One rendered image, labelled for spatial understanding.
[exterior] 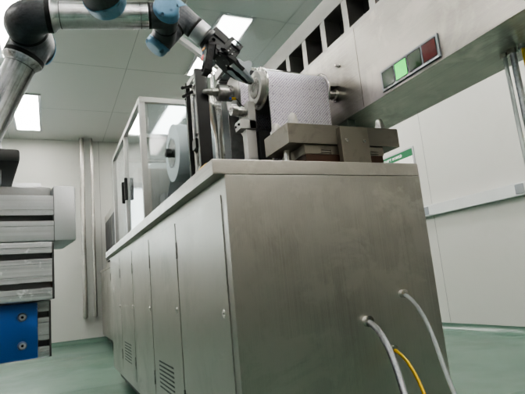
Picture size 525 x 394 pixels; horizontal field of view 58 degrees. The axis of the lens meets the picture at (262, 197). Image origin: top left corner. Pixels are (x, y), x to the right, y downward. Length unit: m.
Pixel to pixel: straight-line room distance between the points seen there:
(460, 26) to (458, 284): 3.43
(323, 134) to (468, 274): 3.26
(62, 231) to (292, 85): 1.06
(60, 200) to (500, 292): 3.86
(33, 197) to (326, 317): 0.76
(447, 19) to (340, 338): 0.90
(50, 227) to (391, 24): 1.20
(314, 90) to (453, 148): 2.99
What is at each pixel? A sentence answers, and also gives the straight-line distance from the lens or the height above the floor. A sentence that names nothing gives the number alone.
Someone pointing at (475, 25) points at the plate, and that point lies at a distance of 1.37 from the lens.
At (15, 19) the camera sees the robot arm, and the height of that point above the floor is 1.35.
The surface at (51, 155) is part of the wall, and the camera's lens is 7.17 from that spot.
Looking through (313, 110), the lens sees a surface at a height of 1.16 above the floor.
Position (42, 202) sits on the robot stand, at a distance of 0.82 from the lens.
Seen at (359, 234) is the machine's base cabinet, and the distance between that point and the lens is 1.33.
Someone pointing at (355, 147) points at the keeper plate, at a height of 0.96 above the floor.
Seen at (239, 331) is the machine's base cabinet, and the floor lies 0.48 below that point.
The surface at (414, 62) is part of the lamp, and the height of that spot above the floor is 1.18.
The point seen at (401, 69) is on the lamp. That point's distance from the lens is 1.54.
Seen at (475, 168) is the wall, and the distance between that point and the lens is 4.41.
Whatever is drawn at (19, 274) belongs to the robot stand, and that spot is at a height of 0.63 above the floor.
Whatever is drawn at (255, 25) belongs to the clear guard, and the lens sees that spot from 2.32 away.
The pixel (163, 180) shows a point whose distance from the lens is 2.49.
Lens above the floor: 0.59
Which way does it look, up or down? 10 degrees up
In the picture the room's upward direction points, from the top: 5 degrees counter-clockwise
